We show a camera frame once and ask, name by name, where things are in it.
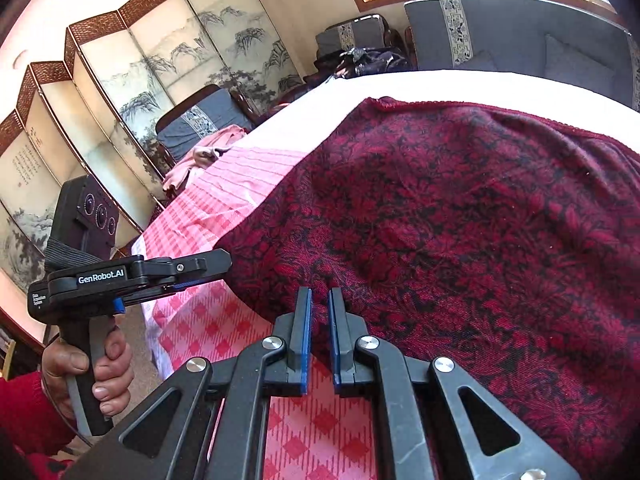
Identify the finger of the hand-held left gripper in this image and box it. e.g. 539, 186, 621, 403
120, 281, 190, 307
144, 249, 234, 287

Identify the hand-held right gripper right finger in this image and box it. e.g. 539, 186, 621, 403
327, 287, 583, 480

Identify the dark red floral sweater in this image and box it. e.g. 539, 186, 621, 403
220, 96, 640, 480

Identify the person's left hand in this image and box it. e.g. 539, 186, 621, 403
41, 327, 135, 428

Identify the painted folding screen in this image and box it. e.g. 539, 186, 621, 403
0, 0, 307, 356

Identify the pink cloth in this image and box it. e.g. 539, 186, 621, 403
162, 127, 249, 194

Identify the small grey pillow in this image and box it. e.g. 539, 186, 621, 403
469, 50, 501, 72

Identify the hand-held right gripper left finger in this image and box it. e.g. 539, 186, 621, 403
62, 287, 314, 480

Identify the grey padded headboard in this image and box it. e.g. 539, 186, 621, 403
402, 0, 640, 111

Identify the armchair with grey cushion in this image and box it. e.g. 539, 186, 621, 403
314, 14, 407, 68

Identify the person's left forearm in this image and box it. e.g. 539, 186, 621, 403
0, 370, 83, 480

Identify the wooden chair with grey cushion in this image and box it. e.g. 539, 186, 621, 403
155, 85, 262, 171

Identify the pink checkered bed blanket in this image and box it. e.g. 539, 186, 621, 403
131, 67, 635, 480

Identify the large grey pillow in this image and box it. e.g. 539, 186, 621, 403
544, 34, 619, 82

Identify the dark shiny bag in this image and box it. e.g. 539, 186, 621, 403
302, 46, 414, 92

